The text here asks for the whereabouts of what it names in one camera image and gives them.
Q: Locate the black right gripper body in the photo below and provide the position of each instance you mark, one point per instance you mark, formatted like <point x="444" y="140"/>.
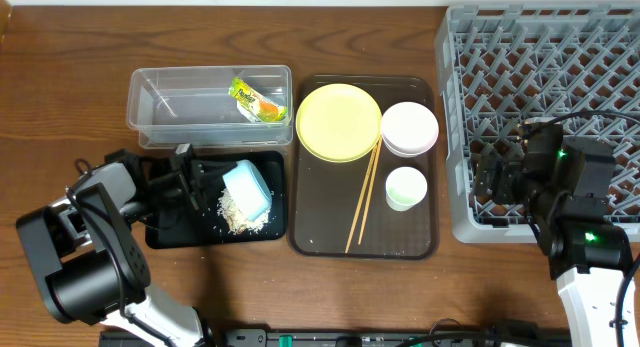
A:
<point x="511" y="187"/>

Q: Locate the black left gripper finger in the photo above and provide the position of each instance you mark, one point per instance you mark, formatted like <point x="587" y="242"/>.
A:
<point x="206" y="197"/>
<point x="206" y="169"/>

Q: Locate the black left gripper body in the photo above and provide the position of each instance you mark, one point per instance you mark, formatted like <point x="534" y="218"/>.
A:
<point x="185" y="182"/>

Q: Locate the rice food waste pile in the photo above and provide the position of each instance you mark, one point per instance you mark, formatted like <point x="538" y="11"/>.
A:
<point x="237" y="222"/>

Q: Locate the light blue bowl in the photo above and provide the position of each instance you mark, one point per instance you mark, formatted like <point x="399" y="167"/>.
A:
<point x="248" y="189"/>

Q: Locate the green yellow snack wrapper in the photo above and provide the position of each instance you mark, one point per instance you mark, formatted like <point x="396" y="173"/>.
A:
<point x="254" y="106"/>

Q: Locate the white cup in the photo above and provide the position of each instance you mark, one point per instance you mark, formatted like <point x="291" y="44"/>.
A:
<point x="404" y="188"/>

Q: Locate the pink bowl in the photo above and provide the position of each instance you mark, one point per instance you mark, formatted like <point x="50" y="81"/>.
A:
<point x="409" y="129"/>

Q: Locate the wooden chopstick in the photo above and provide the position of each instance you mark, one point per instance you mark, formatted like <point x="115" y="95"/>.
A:
<point x="361" y="198"/>
<point x="370" y="189"/>

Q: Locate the yellow plate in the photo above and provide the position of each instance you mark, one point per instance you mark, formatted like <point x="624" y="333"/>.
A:
<point x="338" y="123"/>

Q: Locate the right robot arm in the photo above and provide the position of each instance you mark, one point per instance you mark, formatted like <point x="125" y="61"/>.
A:
<point x="562" y="182"/>

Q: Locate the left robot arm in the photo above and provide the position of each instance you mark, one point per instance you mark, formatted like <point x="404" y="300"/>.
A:
<point x="86" y="263"/>

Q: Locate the black waste tray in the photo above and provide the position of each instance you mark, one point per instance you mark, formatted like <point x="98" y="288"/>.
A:
<point x="270" y="232"/>

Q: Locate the grey dishwasher rack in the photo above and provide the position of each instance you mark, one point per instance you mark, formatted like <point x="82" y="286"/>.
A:
<point x="501" y="65"/>

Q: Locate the clear plastic bin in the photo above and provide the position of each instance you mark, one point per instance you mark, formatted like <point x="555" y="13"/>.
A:
<point x="191" y="105"/>

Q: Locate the dark brown serving tray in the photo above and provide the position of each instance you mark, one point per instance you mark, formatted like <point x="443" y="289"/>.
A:
<point x="324" y="200"/>

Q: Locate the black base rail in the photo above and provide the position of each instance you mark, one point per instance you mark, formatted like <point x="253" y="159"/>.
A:
<point x="443" y="333"/>

